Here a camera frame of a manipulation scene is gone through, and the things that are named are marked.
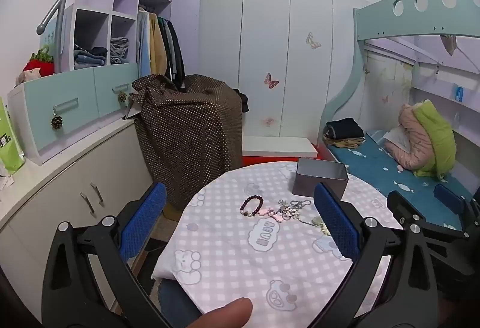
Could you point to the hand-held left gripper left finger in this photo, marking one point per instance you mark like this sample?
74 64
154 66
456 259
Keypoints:
144 215

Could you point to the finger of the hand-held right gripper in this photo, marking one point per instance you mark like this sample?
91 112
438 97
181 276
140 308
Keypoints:
399 206
448 196

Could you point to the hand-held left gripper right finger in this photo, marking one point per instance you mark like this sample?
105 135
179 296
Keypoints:
335 223

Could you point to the grey metal tin box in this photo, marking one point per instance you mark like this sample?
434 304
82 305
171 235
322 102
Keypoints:
305 185

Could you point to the person's left hand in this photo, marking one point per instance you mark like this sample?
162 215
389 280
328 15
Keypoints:
221 315

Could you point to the green blanket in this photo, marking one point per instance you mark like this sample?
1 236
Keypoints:
437 136

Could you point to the white pillow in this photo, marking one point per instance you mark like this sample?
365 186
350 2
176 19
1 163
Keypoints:
393 138

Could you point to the tan folded garment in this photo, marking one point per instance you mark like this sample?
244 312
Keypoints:
345 143

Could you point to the brown polka-dot cloth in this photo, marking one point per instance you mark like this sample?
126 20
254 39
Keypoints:
187 133

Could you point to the white step platform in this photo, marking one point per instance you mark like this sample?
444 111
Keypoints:
277 148

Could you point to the person's leg in jeans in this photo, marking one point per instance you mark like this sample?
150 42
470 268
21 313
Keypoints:
176 305

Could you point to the dark folded garment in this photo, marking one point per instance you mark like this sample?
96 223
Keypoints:
343 127

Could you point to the pink checked tablecloth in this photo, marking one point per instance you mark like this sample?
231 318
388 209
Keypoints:
232 256

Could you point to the beige cabinet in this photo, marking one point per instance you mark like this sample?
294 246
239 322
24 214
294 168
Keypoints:
48 193

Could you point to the pink flower sticker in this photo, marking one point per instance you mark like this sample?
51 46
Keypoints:
268 122

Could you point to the light green drawer unit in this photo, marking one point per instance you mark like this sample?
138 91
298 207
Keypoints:
82 88

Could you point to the black garment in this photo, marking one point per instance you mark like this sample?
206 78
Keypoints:
243 101

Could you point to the brown hanging ornament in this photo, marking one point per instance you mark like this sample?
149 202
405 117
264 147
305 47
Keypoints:
449 43

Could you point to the green paper bag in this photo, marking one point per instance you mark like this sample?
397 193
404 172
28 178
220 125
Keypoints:
9 140

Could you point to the pink butterfly sticker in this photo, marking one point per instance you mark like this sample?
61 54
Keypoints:
270 81

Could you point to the dark hanging clothes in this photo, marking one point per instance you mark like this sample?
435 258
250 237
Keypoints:
175 54

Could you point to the folded blue clothes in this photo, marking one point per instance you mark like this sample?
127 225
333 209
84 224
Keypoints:
90 58

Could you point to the folded grey clothes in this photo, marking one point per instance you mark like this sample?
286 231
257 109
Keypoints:
119 48

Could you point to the light blue hanging shirt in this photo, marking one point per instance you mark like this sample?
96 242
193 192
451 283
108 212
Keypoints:
143 46

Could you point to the tan hanging coat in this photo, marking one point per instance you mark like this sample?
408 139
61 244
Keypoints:
157 46

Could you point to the beige plush toy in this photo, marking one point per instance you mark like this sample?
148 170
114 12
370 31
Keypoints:
27 76

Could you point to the red strawberry plush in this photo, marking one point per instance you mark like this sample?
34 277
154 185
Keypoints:
39 65

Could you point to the beige butterfly sticker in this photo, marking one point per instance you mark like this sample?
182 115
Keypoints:
313 41

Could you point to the white wardrobe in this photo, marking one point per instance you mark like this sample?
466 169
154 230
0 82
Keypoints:
262 31

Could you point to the light green bunk bed frame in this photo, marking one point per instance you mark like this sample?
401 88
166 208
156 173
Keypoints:
378 24

